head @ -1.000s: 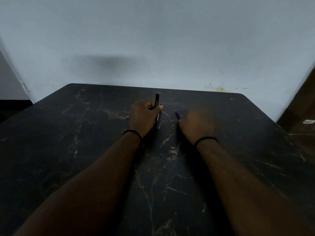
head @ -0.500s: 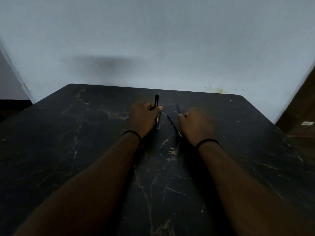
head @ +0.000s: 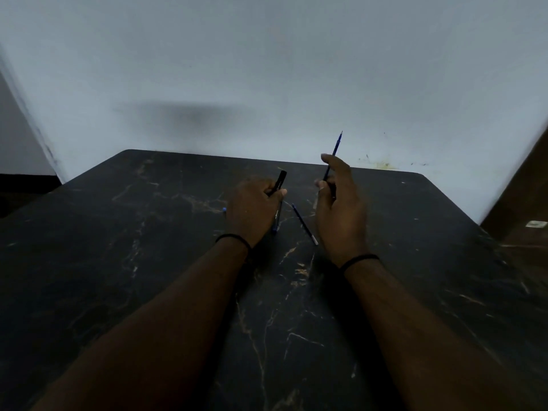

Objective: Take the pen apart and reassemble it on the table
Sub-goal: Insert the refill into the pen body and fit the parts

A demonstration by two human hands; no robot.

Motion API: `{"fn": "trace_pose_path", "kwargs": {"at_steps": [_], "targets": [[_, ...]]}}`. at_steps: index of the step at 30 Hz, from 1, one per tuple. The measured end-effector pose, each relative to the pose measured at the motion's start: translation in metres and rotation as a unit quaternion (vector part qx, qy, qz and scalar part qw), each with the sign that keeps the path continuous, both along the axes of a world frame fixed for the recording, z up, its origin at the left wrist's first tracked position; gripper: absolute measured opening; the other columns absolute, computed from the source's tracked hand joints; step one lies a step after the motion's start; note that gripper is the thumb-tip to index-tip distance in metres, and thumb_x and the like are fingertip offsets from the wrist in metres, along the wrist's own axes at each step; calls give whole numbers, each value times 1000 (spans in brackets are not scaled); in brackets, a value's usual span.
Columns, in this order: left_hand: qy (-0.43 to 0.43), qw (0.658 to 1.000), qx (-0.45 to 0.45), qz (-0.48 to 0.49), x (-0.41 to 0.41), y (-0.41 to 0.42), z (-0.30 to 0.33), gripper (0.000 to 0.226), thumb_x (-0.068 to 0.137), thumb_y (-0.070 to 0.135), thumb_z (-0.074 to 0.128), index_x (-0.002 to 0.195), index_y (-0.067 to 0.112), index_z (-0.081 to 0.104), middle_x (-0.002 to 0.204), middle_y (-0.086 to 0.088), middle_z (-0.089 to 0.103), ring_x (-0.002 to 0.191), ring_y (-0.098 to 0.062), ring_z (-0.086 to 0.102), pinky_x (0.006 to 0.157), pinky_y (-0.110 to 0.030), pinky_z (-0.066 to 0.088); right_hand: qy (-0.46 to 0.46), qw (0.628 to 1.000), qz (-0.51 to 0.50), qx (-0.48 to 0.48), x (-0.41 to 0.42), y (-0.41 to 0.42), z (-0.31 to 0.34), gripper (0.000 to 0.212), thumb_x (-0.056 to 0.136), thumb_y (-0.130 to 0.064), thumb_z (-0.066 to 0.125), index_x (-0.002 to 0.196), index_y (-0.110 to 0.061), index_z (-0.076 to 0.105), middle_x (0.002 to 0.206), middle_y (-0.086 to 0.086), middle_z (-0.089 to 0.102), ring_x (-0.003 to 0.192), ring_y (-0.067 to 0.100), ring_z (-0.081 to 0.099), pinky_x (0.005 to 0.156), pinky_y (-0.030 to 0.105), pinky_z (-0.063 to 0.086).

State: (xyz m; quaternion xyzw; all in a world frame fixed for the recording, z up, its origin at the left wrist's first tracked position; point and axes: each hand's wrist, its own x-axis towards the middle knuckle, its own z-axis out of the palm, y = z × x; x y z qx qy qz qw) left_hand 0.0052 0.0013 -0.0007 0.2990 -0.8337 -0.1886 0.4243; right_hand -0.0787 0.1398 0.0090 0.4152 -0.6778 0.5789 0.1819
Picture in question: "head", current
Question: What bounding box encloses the person's right forearm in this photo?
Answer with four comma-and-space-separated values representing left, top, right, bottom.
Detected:
344, 259, 544, 411

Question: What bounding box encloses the black right wrist band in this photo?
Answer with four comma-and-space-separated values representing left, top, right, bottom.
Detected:
340, 253, 381, 274

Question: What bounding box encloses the person's left forearm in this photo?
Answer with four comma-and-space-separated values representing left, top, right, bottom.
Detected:
30, 239, 251, 411

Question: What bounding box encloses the dark pen refill, silver tip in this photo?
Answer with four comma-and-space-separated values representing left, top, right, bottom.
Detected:
292, 204, 319, 246

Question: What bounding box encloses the black left wrist band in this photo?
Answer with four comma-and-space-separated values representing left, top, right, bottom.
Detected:
215, 233, 253, 253

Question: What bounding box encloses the brown wooden door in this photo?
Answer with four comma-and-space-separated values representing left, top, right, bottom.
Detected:
479, 124, 548, 274

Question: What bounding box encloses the black pen barrel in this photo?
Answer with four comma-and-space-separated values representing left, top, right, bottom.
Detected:
267, 170, 288, 197

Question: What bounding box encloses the blue pen refill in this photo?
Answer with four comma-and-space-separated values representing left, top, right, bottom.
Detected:
322, 131, 343, 183

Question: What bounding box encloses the black wrist band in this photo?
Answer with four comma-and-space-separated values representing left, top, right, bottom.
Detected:
340, 253, 381, 274
215, 233, 253, 253

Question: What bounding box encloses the person's left hand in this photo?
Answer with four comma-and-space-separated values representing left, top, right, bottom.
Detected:
225, 176, 288, 249

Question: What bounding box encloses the person's right hand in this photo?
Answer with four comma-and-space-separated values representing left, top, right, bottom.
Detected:
314, 153, 380, 269

